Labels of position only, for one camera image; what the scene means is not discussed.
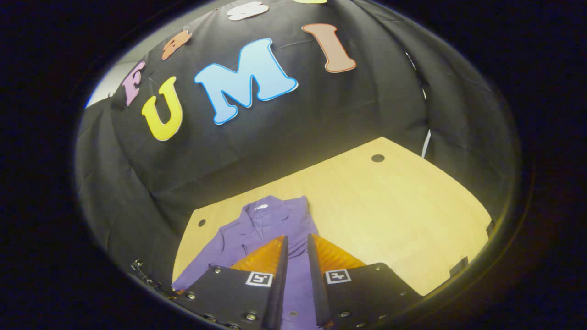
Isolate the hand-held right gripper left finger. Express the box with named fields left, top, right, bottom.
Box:
left=172, top=234, right=290, bottom=330

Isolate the purple shirt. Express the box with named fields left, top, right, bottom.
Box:
left=172, top=195, right=338, bottom=330

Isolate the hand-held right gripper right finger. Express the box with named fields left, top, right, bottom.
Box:
left=306, top=233, right=423, bottom=330

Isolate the black backdrop cloth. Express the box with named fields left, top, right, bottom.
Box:
left=75, top=0, right=522, bottom=287

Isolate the black table edge clamp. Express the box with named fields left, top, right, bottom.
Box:
left=449, top=256, right=470, bottom=277

